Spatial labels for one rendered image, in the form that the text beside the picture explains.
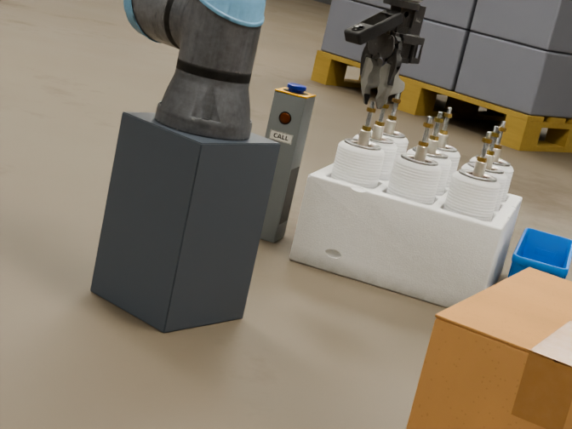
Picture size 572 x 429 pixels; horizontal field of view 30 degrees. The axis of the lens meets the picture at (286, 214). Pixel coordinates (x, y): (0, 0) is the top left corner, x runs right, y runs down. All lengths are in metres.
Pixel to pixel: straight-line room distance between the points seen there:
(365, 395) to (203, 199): 0.37
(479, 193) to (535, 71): 2.43
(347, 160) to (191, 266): 0.58
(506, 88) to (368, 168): 2.47
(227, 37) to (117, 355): 0.49
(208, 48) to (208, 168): 0.18
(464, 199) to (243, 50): 0.64
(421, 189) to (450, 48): 2.65
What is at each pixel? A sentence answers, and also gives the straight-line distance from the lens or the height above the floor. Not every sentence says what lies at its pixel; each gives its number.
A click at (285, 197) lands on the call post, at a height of 0.10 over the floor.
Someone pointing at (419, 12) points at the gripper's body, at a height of 0.53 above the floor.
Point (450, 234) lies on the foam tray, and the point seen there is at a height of 0.14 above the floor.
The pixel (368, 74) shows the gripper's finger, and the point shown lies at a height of 0.39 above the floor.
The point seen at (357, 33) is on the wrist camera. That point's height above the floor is 0.47.
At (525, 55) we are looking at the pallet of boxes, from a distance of 4.50.
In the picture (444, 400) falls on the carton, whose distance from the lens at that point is 1.03.
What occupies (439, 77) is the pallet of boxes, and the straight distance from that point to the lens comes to 4.72.
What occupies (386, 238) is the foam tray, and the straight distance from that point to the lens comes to 2.08.
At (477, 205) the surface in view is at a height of 0.20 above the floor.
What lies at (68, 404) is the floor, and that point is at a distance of 1.37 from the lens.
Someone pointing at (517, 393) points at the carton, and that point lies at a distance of 1.01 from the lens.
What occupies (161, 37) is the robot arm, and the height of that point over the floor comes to 0.42.
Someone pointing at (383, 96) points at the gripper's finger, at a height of 0.36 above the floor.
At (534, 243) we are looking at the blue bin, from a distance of 2.42.
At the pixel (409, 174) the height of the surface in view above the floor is 0.23.
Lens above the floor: 0.60
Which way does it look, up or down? 14 degrees down
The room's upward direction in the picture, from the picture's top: 13 degrees clockwise
